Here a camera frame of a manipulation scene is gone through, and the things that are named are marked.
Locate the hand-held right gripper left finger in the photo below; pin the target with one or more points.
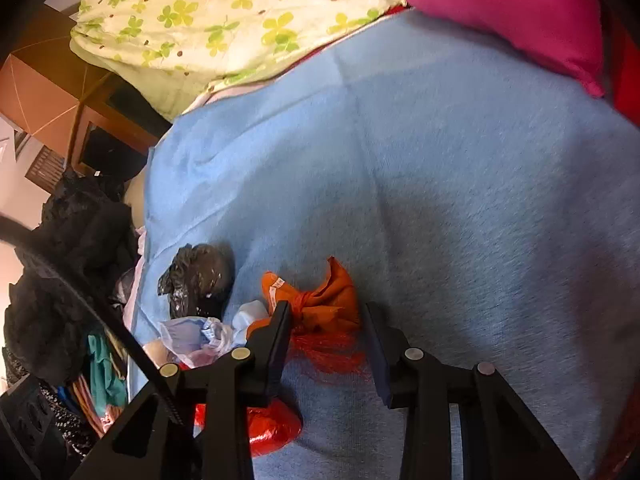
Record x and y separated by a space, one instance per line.
280 330

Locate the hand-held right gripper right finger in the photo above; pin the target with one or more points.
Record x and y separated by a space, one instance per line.
376 350

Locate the red net bag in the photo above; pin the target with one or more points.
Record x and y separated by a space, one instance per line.
327 355

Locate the orange wrapper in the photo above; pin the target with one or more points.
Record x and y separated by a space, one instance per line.
325 302

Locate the blue and white plastic bag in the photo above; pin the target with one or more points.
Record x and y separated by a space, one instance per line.
192 335

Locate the black plastic bag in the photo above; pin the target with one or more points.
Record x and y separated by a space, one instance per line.
200 277

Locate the shiny red plastic bag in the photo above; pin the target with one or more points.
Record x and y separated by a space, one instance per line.
272 427

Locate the colourful clothes heap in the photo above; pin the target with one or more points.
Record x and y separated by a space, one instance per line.
102 370

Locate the light blue fleece blanket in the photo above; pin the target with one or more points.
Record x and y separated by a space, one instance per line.
450 210

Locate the dark clothes pile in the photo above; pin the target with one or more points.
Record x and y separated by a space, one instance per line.
75 240

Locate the wooden cabinet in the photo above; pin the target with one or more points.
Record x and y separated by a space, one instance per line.
100 125

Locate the clover print quilt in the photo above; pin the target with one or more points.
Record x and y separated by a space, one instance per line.
225 20

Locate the orange-brown tiled pillar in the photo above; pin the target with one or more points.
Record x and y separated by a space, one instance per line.
40 95

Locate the pink pillow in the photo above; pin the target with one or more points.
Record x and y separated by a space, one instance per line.
500 5

